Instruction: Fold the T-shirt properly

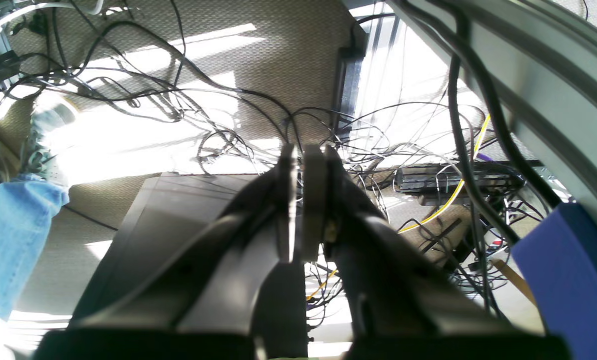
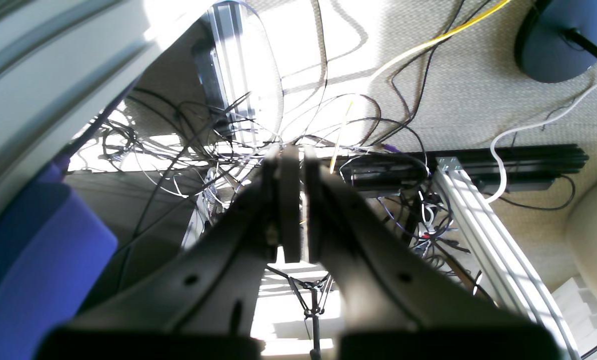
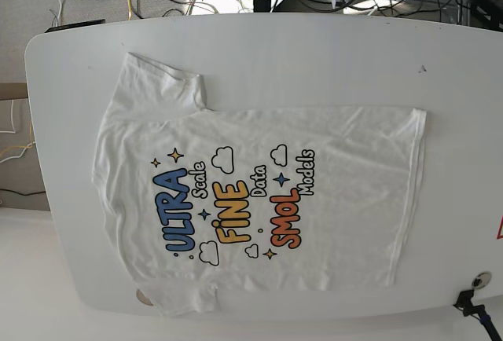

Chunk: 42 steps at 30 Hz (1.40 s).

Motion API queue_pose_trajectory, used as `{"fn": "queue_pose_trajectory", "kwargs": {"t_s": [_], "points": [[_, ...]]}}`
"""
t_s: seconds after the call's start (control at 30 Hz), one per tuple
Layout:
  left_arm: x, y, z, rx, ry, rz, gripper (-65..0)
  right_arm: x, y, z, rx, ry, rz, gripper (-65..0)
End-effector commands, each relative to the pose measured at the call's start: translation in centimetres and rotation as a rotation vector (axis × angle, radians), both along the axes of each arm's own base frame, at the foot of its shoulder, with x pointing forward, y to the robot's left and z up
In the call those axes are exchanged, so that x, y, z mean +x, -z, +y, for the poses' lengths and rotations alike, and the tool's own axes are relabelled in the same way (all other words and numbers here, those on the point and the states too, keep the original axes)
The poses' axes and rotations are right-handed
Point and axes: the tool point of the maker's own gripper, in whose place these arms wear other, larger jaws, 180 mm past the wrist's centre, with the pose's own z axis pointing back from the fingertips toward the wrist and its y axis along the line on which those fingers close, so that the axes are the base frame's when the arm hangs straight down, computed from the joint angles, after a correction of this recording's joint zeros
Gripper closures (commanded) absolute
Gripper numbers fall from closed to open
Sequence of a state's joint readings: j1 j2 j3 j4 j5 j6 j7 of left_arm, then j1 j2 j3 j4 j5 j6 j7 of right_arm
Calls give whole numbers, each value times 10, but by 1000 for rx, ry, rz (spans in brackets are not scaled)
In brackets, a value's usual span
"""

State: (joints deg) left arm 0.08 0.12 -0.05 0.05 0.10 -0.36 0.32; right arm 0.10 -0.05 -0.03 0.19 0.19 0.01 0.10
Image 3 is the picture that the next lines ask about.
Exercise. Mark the black clamp with cable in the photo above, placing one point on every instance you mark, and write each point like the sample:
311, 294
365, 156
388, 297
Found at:
465, 305

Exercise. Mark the white printed T-shirt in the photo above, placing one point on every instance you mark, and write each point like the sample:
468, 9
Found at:
288, 199

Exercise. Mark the red white warning sticker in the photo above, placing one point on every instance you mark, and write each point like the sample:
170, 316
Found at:
500, 230

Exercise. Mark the round grommet with cable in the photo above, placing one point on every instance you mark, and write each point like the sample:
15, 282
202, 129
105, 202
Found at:
481, 280

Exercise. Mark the round metal table grommet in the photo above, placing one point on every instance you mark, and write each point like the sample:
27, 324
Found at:
142, 298

